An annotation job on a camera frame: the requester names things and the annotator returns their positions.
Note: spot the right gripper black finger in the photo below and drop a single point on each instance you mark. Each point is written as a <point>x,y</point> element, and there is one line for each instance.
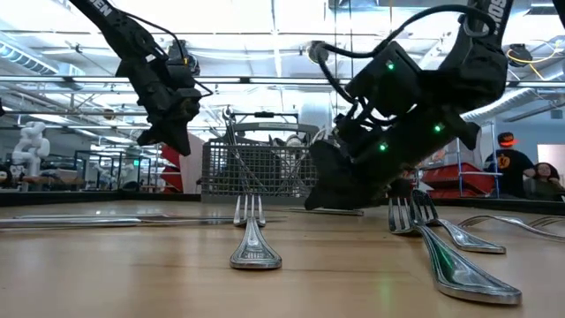
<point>331,176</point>
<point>368,192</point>

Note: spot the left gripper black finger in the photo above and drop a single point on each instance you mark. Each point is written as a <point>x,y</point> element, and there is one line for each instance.
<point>152,134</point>
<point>178,139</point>

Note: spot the silver spoon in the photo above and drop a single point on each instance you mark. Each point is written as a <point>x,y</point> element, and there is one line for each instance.
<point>318,133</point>
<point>294,140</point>
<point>278,141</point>

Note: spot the silver fork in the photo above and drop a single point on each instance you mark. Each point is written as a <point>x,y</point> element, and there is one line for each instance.
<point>552,235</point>
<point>545,219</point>
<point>463,278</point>
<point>255,252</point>
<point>474,243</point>

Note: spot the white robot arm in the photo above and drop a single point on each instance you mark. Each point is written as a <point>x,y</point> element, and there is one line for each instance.
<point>33,146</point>

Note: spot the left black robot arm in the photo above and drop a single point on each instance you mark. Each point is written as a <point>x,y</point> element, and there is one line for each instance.
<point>132,40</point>

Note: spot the grey plastic silverware basket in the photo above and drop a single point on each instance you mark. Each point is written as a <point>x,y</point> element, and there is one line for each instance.
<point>265,176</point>

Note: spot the white board panel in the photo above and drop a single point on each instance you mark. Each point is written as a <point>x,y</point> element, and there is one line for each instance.
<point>194,172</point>

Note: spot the red storage bins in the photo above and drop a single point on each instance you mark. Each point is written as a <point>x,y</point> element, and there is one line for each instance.
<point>172,176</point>

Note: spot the red bin shelf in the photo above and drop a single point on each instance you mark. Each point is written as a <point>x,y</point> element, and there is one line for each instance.
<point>463,176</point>

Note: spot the white column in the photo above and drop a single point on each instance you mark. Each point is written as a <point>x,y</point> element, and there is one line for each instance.
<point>315,110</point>

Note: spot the metal rack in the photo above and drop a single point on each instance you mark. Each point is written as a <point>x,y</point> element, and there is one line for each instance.
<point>493,176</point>

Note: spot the long ceiling light strip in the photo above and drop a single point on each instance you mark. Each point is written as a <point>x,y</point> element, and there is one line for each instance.
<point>265,81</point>

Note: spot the person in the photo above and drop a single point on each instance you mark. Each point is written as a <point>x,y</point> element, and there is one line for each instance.
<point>507,168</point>
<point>545,181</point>

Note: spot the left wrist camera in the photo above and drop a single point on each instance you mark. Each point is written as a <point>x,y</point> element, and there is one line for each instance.
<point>181,66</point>

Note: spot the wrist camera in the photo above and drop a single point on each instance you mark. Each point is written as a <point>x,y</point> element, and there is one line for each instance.
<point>384,81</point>
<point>181,66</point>

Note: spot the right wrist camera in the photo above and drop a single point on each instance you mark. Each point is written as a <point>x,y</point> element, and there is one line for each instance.
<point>384,81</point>

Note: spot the silver air duct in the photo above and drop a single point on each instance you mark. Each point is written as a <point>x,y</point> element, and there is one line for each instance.
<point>507,103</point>

